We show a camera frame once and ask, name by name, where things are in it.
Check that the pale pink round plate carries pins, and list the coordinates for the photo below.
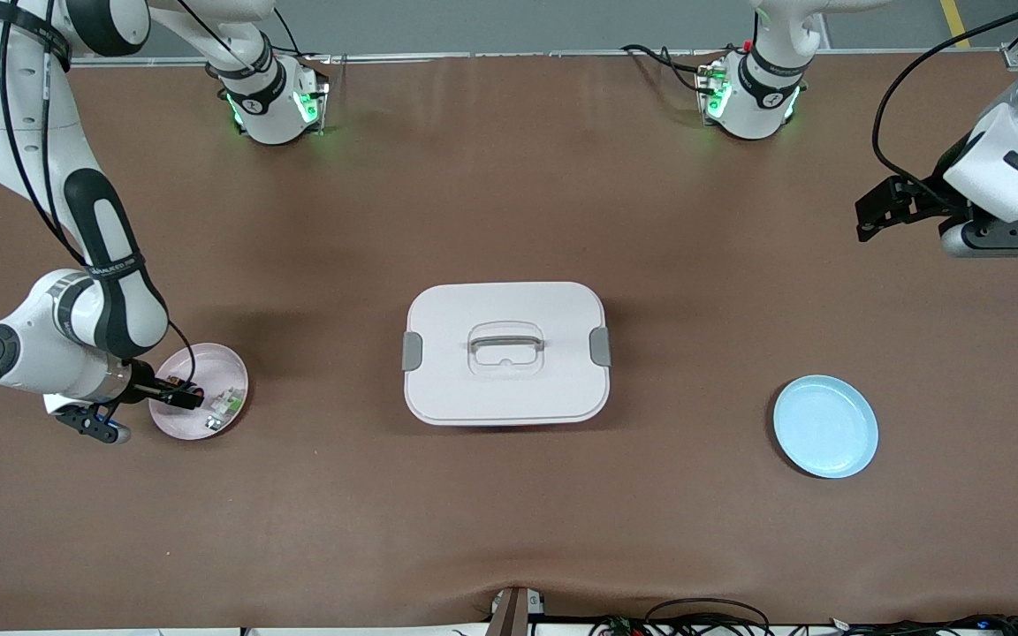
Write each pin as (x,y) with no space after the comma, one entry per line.
(208,358)

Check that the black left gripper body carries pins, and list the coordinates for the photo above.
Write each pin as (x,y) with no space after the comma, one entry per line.
(930,196)

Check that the brown table cover sheet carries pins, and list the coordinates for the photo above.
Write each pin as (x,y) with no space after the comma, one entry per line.
(509,530)

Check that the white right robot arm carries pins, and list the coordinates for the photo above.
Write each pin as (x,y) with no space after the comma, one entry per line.
(102,238)

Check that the aluminium table edge rail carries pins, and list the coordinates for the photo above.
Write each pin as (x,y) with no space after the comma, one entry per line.
(518,55)

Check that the green and white switch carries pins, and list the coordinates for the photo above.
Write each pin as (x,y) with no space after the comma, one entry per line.
(226,405)

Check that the light blue round plate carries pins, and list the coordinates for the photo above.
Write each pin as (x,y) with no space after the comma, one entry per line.
(827,428)

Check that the brown wedge bracket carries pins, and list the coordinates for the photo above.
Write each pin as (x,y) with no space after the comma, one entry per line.
(513,618)

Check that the white lidded storage box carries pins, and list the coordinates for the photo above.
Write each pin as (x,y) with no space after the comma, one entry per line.
(505,389)

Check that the grey box latch clip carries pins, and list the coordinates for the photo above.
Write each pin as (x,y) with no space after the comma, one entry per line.
(600,345)
(412,351)

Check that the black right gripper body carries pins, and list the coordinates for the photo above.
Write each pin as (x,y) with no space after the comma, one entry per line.
(148,387)

